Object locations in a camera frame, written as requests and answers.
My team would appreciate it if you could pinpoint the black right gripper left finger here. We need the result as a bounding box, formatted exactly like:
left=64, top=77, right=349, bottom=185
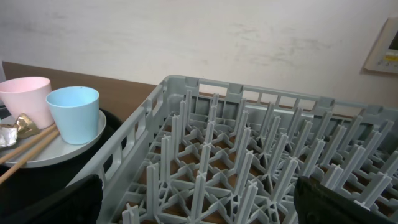
left=1, top=174, right=103, bottom=224

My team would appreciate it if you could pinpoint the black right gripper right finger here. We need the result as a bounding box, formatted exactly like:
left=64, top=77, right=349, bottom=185
left=294, top=176, right=393, bottom=224

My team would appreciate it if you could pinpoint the wooden chopstick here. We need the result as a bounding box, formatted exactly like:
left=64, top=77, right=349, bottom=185
left=0, top=129, right=60, bottom=184
left=1, top=124, right=57, bottom=164

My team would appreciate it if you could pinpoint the gold foil wrapper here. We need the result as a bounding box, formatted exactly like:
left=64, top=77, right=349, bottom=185
left=1, top=113, right=40, bottom=148

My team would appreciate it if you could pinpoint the blue plastic cup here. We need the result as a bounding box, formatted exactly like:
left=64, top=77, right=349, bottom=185
left=46, top=86, right=100, bottom=145

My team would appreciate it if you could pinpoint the pink plastic cup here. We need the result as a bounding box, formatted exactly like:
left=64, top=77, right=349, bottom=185
left=1, top=77, right=54, bottom=129

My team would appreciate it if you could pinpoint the grey dishwasher rack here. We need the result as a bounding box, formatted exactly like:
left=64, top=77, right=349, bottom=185
left=75, top=75, right=397, bottom=223

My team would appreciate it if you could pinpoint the black round tray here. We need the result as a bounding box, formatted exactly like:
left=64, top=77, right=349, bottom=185
left=1, top=109, right=123, bottom=218

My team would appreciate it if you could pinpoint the wall control panel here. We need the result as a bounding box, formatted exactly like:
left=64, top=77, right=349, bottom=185
left=364, top=17, right=397, bottom=75

